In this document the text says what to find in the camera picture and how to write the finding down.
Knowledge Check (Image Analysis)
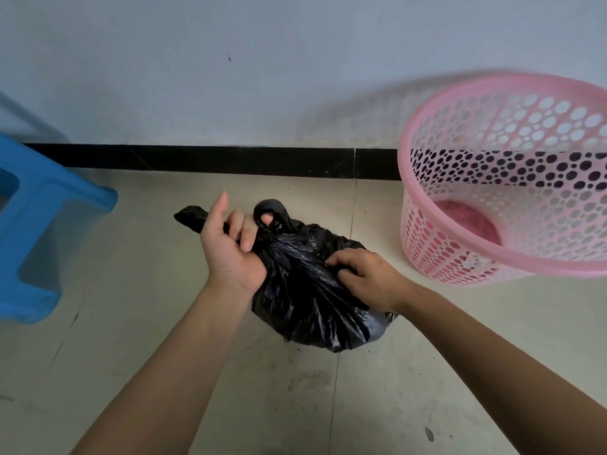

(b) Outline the person's left hand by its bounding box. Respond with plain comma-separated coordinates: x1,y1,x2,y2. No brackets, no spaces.
200,191,275,294

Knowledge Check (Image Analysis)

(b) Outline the person's right hand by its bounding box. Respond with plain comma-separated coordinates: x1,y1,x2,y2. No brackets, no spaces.
325,248,414,316

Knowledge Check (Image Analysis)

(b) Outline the black plastic trash bag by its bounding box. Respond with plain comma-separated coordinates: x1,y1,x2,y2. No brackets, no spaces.
174,199,399,353

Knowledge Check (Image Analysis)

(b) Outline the person's right forearm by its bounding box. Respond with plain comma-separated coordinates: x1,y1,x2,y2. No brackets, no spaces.
396,279,607,455

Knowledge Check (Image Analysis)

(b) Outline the person's left forearm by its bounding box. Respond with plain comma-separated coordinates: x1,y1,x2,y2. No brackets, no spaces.
70,275,266,455

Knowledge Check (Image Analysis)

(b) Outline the black baseboard strip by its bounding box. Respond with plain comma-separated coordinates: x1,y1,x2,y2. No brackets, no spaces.
24,144,403,181

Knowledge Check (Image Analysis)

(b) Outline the pink perforated plastic basket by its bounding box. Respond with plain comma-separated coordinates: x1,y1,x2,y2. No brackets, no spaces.
397,73,607,286

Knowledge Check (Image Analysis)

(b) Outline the blue plastic stool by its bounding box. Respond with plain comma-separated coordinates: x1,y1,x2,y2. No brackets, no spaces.
0,132,119,325

